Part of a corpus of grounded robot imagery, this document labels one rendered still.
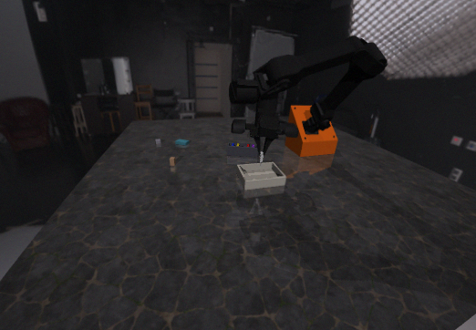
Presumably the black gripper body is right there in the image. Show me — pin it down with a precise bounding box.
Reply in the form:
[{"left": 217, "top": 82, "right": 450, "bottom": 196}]
[{"left": 232, "top": 102, "right": 298, "bottom": 138}]

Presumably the teal rectangular block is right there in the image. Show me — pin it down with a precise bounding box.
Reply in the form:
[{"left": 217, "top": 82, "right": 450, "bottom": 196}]
[{"left": 175, "top": 139, "right": 189, "bottom": 145}]

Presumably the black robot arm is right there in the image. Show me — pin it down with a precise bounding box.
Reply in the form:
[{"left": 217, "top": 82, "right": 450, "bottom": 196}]
[{"left": 229, "top": 36, "right": 388, "bottom": 139}]

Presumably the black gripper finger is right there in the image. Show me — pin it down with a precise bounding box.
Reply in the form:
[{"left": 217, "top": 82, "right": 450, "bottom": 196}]
[
  {"left": 263, "top": 137, "right": 274, "bottom": 154},
  {"left": 250, "top": 131, "right": 261, "bottom": 155}
]

